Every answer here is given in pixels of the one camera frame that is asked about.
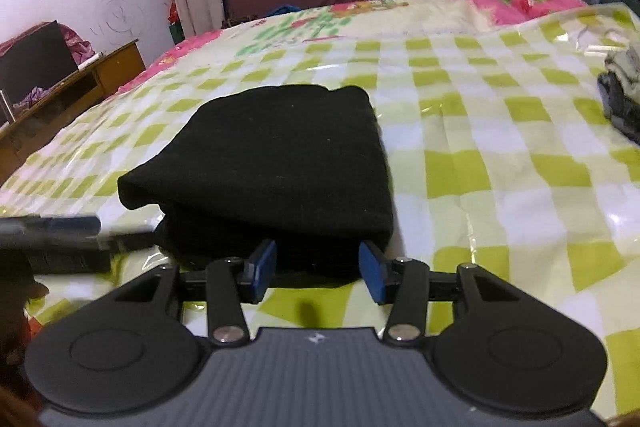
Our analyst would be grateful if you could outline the black pants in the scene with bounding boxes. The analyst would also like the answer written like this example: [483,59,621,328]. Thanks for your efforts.
[117,84,395,287]

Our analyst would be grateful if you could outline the green checkered bed cover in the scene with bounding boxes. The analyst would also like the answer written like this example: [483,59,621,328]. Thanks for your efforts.
[1,0,639,417]

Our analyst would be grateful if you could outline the black monitor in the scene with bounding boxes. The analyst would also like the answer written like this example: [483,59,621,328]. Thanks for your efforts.
[0,20,78,103]

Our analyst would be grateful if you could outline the wooden desk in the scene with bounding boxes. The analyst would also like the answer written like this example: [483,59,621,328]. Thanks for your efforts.
[1,39,145,183]

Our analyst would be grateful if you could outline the pink cloth on desk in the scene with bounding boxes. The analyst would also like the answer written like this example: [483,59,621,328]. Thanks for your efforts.
[1,21,96,106]

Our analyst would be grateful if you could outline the dark knitted folded garment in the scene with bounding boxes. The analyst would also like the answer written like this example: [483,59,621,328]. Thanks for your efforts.
[598,72,640,145]

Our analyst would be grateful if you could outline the grey folded garment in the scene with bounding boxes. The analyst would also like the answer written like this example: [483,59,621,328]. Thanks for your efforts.
[604,42,640,83]

